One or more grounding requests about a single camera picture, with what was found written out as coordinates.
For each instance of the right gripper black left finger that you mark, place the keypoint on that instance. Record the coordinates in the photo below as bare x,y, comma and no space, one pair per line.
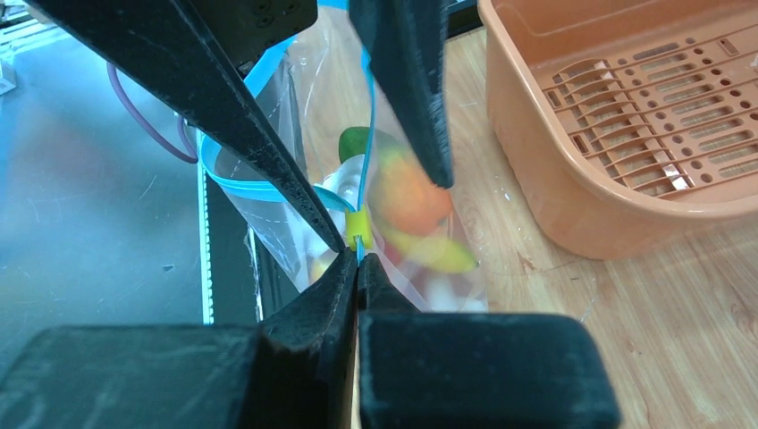
292,370

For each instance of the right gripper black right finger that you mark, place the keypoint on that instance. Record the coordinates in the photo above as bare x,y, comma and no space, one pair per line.
474,370

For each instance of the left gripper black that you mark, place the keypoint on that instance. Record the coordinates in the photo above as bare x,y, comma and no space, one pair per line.
181,59

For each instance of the yellow toy banana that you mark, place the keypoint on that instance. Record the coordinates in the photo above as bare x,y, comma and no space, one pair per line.
436,252

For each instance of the clear zip top bag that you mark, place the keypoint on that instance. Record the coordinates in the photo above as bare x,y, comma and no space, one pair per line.
320,92

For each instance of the orange green toy mango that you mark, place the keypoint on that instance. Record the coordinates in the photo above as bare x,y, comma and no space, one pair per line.
401,197

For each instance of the orange plastic basket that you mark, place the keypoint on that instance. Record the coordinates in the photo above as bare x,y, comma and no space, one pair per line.
626,123

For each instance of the white slotted cable duct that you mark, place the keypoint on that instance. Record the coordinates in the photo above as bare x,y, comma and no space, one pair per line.
206,283

